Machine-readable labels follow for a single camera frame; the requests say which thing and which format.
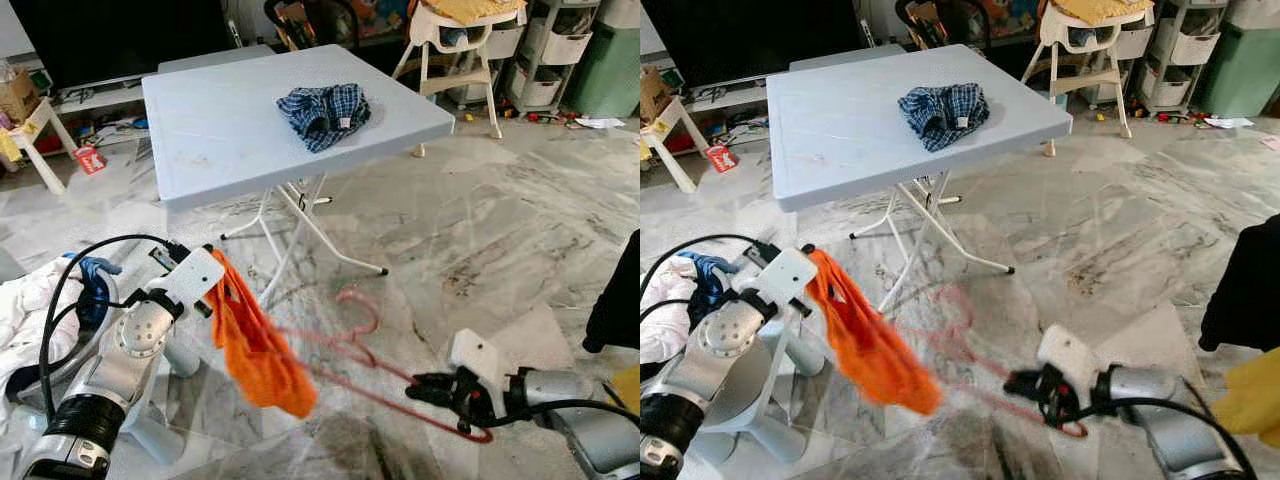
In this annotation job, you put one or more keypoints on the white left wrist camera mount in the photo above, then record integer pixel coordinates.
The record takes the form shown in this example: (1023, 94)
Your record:
(785, 278)
(190, 280)

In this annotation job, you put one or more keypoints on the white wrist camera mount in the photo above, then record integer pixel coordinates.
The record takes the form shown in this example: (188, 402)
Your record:
(785, 278)
(190, 280)
(1068, 350)
(482, 355)

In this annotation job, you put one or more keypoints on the small white stool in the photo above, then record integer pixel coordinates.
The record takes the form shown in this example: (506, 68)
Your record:
(45, 125)
(675, 122)

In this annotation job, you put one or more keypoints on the black television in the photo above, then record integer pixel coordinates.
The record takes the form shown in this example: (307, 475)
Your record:
(750, 40)
(120, 40)

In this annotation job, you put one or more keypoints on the green laundry bin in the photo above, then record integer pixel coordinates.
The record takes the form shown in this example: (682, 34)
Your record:
(1245, 70)
(610, 70)

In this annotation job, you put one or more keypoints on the white paper sheet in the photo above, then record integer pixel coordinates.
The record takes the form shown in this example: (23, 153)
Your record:
(600, 122)
(1230, 122)

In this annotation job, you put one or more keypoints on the black shirt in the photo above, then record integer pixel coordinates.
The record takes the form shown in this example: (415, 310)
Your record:
(615, 300)
(1245, 290)

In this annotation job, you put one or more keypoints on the white clothes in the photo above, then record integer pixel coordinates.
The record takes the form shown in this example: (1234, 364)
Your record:
(30, 320)
(665, 310)

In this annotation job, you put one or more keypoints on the blue cloth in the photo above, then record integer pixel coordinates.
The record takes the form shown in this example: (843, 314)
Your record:
(708, 275)
(95, 285)

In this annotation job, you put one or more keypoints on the orange cloth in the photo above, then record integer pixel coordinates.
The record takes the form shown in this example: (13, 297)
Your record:
(260, 360)
(870, 350)

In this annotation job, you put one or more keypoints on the red packet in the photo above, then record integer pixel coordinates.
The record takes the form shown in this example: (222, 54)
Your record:
(89, 160)
(720, 158)

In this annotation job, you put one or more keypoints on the white drawer trolley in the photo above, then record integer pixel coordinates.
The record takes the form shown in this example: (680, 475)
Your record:
(550, 50)
(1180, 50)

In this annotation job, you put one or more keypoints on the grey folding table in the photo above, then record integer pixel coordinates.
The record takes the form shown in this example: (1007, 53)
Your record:
(850, 130)
(230, 130)

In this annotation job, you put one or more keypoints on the brown cardboard box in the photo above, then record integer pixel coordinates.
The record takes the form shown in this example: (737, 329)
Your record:
(15, 95)
(655, 95)

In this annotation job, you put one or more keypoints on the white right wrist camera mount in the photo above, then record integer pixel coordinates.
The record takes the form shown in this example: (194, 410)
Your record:
(482, 355)
(1068, 350)

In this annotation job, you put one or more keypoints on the colourful play mat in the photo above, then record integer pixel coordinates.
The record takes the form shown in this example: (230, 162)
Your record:
(1012, 18)
(380, 18)

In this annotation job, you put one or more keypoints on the yellow polo shirt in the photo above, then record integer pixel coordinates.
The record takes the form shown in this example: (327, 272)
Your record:
(628, 390)
(1250, 400)

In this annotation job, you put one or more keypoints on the red plastic hanger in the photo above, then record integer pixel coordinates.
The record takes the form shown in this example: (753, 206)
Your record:
(345, 348)
(960, 340)

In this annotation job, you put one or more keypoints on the blue plaid shorts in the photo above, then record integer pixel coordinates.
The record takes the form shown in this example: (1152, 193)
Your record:
(325, 118)
(945, 118)

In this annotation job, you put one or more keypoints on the white television shelf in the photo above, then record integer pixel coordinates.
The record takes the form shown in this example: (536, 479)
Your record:
(110, 105)
(735, 100)

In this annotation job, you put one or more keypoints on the black child tricycle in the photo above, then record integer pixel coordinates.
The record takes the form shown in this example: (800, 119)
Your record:
(305, 22)
(935, 22)

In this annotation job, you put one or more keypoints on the white baby high chair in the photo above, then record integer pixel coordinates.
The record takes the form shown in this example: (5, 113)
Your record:
(1085, 60)
(455, 60)

